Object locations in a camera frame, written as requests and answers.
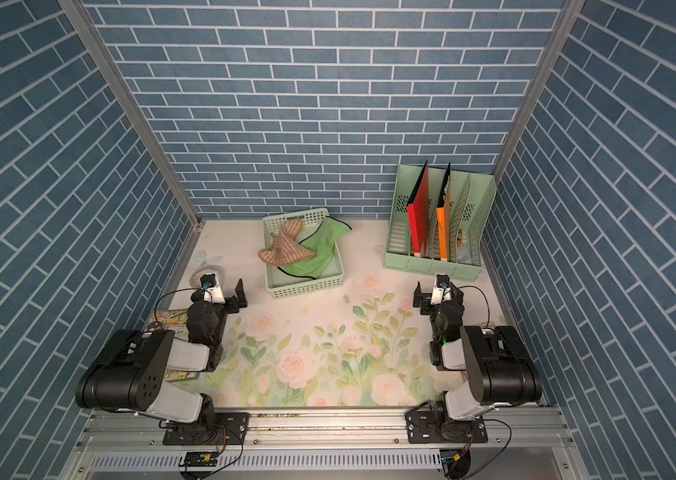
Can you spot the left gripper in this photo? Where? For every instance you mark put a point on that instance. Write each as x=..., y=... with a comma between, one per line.
x=229, y=303

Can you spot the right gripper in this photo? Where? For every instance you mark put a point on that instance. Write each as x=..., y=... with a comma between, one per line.
x=426, y=302

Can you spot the brown striped dishcloth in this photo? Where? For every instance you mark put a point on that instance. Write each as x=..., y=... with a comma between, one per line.
x=285, y=249

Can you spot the green and grey dishcloth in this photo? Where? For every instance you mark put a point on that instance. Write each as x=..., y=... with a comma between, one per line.
x=322, y=243

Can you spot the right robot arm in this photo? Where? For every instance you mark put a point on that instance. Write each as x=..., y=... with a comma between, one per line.
x=498, y=367

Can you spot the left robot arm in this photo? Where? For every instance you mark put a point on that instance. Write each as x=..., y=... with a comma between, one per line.
x=129, y=372

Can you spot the green plastic basket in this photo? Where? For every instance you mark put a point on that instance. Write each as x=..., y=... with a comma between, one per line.
x=279, y=283

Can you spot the roll of clear tape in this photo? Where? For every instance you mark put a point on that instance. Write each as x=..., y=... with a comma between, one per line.
x=195, y=277

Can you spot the floral table mat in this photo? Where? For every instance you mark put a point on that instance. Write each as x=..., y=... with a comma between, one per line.
x=364, y=347

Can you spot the left picture book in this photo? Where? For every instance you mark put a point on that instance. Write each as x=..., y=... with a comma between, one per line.
x=173, y=320

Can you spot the orange folder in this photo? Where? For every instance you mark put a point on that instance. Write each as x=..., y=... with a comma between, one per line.
x=444, y=216

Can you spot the red folder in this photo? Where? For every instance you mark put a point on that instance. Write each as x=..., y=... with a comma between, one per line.
x=418, y=212

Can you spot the green file organizer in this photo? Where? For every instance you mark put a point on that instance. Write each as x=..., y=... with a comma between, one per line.
x=472, y=197

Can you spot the left electronics board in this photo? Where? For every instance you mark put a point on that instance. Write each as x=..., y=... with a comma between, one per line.
x=200, y=459

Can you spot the electronics board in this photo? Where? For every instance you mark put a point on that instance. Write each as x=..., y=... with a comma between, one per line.
x=456, y=463
x=200, y=459

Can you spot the right electronics board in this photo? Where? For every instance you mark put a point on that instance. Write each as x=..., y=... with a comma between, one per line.
x=456, y=463

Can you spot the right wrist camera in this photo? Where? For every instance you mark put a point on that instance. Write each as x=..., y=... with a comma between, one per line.
x=443, y=290

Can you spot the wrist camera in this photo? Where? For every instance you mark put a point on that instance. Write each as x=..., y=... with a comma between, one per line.
x=443, y=290
x=211, y=287

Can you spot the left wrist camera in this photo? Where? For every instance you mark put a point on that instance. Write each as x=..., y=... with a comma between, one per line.
x=211, y=287

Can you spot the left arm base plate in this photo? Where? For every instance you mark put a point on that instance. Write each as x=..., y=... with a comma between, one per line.
x=224, y=428

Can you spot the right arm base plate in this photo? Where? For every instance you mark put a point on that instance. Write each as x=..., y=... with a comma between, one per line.
x=428, y=427

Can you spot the aluminium front rail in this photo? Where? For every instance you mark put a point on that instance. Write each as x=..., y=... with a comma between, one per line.
x=331, y=443

